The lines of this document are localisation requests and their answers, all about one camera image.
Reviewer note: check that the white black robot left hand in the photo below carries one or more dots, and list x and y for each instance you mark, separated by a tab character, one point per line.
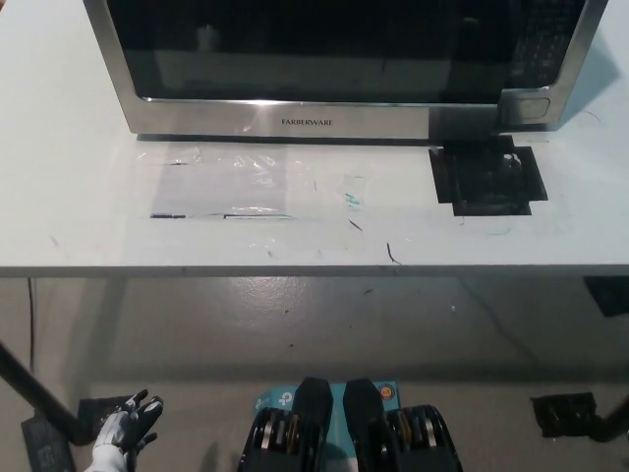
120	425

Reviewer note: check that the black tape patch on table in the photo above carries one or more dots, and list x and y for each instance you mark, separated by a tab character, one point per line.
484	187

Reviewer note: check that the teal tp-link box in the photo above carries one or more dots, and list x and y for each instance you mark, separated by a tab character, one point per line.
275	397

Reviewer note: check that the black flat floor plate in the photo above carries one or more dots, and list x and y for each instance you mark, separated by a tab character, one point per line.
46	447

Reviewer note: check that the clear plastic tape sheet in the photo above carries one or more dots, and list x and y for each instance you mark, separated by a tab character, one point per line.
216	184

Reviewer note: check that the stainless steel Farberware microwave body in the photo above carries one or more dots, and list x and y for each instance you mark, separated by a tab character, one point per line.
538	54

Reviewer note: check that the black slanted table leg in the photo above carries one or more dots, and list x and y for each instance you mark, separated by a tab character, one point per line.
611	425
39	398

